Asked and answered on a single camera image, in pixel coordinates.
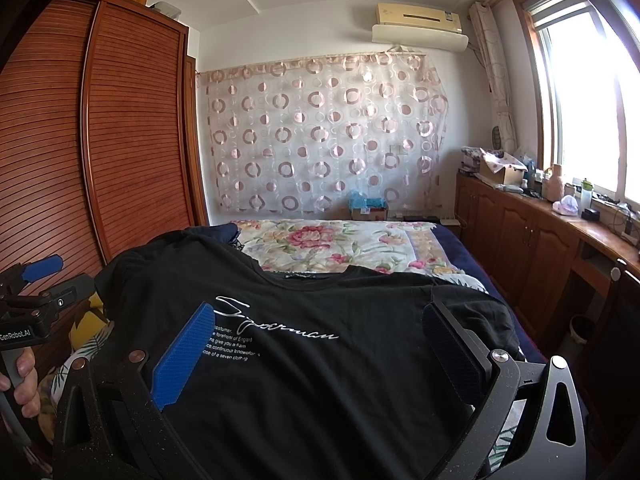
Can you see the cardboard box on sideboard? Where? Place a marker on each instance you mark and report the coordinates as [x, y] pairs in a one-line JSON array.
[[504, 169]]

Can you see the green leaf print sheet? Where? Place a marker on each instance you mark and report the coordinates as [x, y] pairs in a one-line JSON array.
[[51, 387]]

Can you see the white pink crumpled bag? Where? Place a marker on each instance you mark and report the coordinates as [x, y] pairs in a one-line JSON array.
[[567, 206]]

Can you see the yellow plush toy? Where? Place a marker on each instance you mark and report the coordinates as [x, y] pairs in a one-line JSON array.
[[89, 319]]

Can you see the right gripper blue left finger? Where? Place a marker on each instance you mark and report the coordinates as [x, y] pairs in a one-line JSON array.
[[177, 362]]

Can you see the window side curtain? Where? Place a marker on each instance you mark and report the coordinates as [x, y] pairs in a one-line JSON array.
[[494, 59]]

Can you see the folded navy garment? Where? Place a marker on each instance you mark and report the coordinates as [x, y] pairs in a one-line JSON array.
[[228, 233]]

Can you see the window with wooden frame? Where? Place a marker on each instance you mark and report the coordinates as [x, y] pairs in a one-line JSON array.
[[589, 89]]

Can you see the person's left hand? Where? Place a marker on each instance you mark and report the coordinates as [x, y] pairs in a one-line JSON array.
[[26, 393]]

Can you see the floral quilt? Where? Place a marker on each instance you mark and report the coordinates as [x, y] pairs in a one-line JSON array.
[[317, 246]]

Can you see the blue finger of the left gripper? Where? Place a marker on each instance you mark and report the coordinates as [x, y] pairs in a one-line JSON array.
[[15, 278], [65, 294]]

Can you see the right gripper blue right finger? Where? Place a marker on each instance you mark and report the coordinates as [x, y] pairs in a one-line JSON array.
[[462, 355]]

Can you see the cream wall air conditioner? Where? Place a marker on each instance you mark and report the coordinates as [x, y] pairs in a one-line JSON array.
[[418, 27]]

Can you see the green cap white bottle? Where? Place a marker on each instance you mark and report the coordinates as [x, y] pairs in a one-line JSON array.
[[586, 189]]

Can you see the pink bottle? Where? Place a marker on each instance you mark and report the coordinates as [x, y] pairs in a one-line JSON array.
[[553, 185]]

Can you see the brown louvered wooden wardrobe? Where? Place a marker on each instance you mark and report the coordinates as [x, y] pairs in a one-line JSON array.
[[99, 150]]

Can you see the long wooden sideboard cabinet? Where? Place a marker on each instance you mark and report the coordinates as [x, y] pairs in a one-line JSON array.
[[546, 266]]

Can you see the black printed t-shirt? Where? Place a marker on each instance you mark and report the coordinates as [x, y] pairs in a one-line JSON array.
[[325, 376]]

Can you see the pink circle pattern curtain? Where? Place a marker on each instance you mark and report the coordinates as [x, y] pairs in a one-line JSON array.
[[298, 138]]

